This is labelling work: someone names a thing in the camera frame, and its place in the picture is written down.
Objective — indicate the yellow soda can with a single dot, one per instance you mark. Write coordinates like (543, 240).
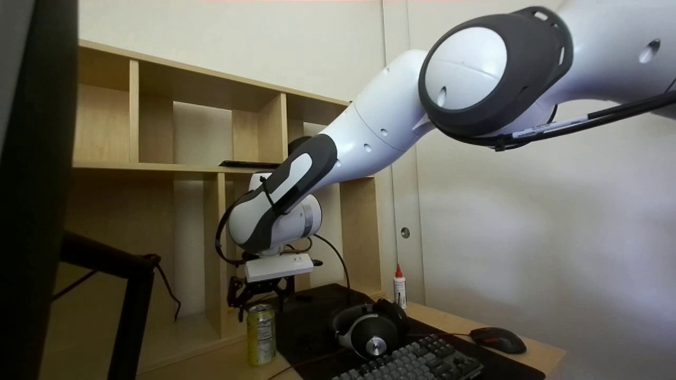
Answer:
(260, 333)

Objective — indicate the black silver headphones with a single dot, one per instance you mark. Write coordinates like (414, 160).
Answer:
(371, 330)

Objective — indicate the black desk mat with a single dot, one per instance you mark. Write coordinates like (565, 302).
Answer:
(309, 344)

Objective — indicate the black monitor stand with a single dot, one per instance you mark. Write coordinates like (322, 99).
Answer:
(97, 312)

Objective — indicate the black red computer mouse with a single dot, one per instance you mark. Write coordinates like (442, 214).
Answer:
(498, 338)

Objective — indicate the white bottle red cap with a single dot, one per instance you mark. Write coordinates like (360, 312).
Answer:
(399, 290)

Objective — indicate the wooden shelf unit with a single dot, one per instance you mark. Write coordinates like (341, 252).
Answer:
(150, 135)

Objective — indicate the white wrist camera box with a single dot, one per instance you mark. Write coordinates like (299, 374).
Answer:
(278, 266)

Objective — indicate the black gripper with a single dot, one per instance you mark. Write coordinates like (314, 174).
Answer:
(241, 291)

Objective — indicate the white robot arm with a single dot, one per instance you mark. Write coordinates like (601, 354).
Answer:
(497, 81)

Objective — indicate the black monitor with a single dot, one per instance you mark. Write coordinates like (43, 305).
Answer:
(38, 41)

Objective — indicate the black flat item on shelf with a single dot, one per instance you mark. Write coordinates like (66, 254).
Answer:
(248, 166)

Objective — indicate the grey mechanical keyboard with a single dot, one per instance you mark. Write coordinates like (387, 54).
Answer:
(429, 358)

